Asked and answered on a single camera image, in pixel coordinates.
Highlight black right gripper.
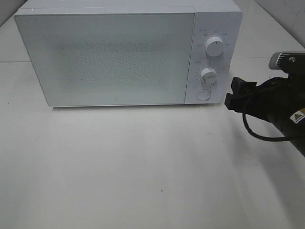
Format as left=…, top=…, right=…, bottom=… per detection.
left=224, top=51, right=305, bottom=124

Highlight white timer knob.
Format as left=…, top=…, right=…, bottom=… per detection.
left=200, top=67, right=217, bottom=84

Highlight round white door button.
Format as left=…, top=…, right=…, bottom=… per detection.
left=196, top=89, right=212, bottom=101

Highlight white microwave door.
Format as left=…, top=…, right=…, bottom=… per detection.
left=15, top=13, right=195, bottom=107

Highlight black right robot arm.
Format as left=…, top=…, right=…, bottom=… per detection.
left=224, top=52, right=305, bottom=154

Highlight upper white power knob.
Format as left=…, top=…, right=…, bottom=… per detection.
left=205, top=35, right=224, bottom=57

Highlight white microwave oven body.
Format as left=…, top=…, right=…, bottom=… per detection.
left=14, top=0, right=243, bottom=105

